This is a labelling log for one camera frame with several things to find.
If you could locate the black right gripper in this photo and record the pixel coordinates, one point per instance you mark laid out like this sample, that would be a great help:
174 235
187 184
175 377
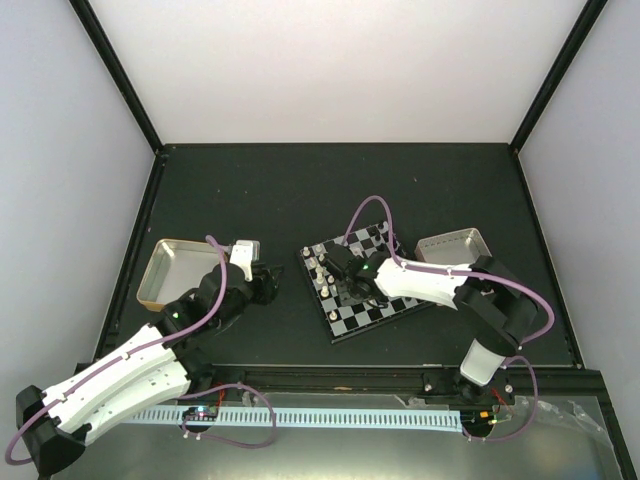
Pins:
368 298

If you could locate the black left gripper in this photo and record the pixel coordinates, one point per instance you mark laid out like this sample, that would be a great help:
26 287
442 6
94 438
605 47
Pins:
267 288

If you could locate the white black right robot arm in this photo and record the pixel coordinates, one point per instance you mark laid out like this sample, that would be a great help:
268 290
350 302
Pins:
504 314

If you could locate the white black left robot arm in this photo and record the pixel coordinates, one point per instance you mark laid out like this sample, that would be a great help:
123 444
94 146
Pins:
162 361

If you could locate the black chess pieces group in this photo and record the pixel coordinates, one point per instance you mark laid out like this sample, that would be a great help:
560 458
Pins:
379 236

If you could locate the black grey chess board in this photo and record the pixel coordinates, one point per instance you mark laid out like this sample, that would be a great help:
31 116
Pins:
354 317

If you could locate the left controller circuit board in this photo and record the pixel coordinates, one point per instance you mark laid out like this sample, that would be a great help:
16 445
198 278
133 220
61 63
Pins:
200 414

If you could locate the controller circuit board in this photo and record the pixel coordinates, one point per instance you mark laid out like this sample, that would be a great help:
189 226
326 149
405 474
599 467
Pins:
483 418
200 414

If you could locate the right controller circuit board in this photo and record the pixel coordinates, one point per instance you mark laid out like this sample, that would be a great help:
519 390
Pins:
483 418

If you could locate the gold rimmed metal tin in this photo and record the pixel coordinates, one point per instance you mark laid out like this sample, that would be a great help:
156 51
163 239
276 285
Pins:
175 266

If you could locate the pink metal tray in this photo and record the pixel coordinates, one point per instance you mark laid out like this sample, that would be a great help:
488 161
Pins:
456 251

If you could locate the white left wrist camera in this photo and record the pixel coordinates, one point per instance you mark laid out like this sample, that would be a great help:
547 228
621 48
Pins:
243 254

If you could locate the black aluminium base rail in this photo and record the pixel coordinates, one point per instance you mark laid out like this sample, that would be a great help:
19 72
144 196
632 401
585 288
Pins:
430 381

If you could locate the white slotted cable duct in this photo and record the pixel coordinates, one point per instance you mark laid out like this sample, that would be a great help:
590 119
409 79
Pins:
327 418

